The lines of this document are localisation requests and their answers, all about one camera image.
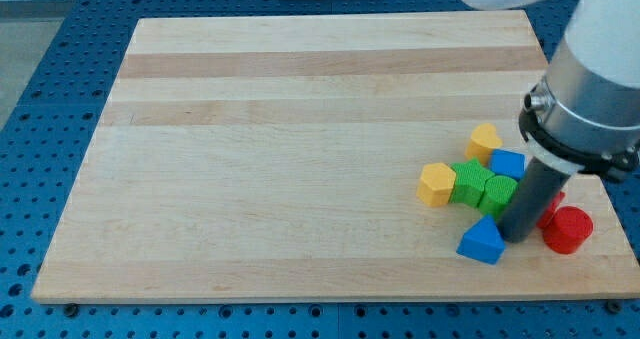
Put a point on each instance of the light wooden board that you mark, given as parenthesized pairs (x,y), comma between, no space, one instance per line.
(276,159)

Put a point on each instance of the blue triangle block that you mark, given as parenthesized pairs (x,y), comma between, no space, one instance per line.
(482,242)

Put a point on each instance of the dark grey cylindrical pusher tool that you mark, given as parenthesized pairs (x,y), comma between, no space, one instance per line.
(535,192)

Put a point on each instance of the yellow heart block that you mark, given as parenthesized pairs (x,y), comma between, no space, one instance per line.
(483,141)

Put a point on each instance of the blue cube block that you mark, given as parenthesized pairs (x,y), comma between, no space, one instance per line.
(507,163)

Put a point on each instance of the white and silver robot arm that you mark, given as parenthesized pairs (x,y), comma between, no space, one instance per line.
(583,114)

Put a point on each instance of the red cylinder block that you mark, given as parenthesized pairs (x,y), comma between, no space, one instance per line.
(568,229)

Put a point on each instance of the yellow hexagon block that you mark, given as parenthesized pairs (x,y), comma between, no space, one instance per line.
(436,184)

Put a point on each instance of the green cylinder block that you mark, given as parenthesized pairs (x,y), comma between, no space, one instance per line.
(497,195)

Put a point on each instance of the green star block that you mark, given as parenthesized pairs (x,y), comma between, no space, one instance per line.
(470,181)

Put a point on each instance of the red block behind pusher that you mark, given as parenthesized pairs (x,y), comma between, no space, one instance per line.
(550,210)

